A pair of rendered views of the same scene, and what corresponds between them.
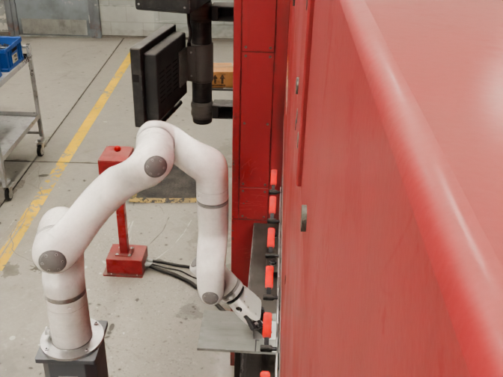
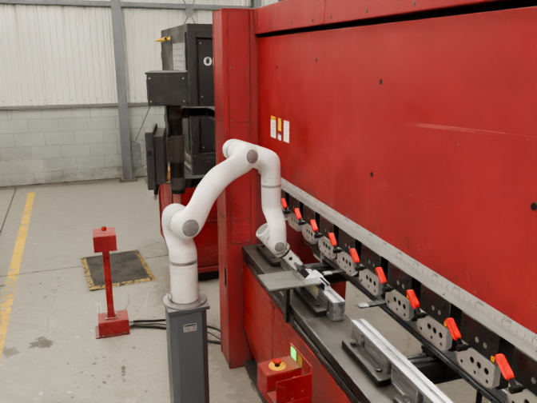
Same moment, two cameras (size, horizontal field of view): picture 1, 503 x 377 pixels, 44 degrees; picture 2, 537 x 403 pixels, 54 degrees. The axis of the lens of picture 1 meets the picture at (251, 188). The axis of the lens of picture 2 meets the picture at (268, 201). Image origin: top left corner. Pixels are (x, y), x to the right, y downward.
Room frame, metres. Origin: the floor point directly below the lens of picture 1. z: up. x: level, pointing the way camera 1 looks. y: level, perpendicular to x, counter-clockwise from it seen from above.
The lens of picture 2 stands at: (-0.69, 0.94, 2.03)
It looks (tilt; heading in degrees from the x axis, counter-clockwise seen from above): 15 degrees down; 339
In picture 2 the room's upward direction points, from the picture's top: straight up
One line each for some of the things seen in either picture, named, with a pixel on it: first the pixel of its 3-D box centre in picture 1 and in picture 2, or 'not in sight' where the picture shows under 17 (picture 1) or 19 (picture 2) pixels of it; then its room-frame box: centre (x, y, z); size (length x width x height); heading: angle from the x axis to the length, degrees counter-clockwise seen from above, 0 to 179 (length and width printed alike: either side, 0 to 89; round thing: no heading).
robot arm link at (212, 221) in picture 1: (212, 249); (273, 217); (1.47, 0.11, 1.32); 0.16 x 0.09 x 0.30; 178
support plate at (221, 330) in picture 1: (242, 331); (288, 279); (1.50, 0.02, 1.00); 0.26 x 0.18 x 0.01; 88
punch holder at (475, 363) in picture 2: not in sight; (488, 348); (0.32, -0.08, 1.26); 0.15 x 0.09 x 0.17; 178
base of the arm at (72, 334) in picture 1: (69, 316); (184, 281); (1.44, 0.54, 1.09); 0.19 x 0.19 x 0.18
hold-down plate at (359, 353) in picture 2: not in sight; (364, 361); (0.89, -0.05, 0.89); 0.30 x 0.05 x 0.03; 178
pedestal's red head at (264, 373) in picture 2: not in sight; (284, 377); (1.10, 0.21, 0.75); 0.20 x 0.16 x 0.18; 3
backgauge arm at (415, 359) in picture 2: not in sight; (456, 359); (0.88, -0.49, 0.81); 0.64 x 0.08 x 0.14; 88
